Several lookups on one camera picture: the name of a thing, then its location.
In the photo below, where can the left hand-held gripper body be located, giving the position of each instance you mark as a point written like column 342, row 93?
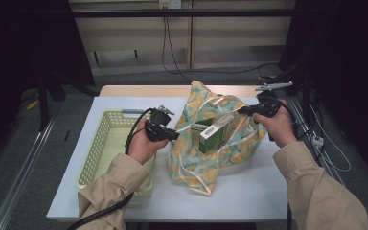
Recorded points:
column 158, row 123

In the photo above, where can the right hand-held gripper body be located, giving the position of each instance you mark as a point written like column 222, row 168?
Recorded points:
column 268, row 105

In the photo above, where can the orange slice print cloth bag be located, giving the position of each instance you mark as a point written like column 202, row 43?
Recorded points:
column 191, row 159

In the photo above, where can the long green and white box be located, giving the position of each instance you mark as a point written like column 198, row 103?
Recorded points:
column 215, row 132

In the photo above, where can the pale yellow plastic basket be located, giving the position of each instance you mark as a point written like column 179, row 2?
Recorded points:
column 107, row 150

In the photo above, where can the person's right hand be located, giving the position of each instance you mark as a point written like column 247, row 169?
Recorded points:
column 279, row 127

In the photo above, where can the person's left hand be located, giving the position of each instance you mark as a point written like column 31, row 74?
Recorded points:
column 142, row 148

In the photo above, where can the white power strip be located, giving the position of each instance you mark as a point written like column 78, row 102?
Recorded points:
column 317, row 141

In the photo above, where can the white table mat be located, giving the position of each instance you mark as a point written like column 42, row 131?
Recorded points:
column 246, row 191

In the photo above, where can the black curtain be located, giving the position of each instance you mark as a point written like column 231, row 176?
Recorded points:
column 19, row 48
column 354, row 64

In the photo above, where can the black horizontal bar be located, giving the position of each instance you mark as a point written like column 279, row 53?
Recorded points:
column 172, row 13

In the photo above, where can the black metal stand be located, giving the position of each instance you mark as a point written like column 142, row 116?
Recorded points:
column 43, row 102

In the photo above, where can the aluminium frame rail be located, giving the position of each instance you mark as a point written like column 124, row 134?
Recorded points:
column 329, row 166
column 22, row 175

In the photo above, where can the beige wooden post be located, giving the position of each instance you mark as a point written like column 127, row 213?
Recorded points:
column 191, row 38

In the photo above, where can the white wall outlet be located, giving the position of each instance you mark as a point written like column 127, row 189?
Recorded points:
column 170, row 3

